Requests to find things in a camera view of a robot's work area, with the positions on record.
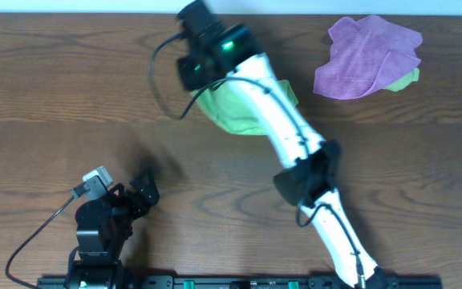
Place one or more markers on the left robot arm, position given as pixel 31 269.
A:
pixel 104 224

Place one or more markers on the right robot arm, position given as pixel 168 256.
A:
pixel 230 58

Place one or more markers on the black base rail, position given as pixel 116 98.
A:
pixel 314 282

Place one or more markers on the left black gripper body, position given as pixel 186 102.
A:
pixel 132 205

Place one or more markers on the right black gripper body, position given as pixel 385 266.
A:
pixel 191 76

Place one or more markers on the green microfiber cloth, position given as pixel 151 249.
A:
pixel 227 111

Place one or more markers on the purple microfiber cloth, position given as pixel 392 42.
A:
pixel 365 56

